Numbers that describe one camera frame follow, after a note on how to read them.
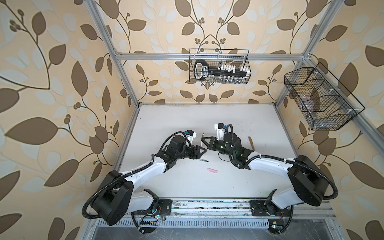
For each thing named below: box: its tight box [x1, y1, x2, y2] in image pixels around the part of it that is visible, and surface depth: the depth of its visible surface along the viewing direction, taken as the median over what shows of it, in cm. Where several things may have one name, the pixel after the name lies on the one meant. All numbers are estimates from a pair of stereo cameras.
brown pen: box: [248, 136, 255, 151], surface depth 101 cm
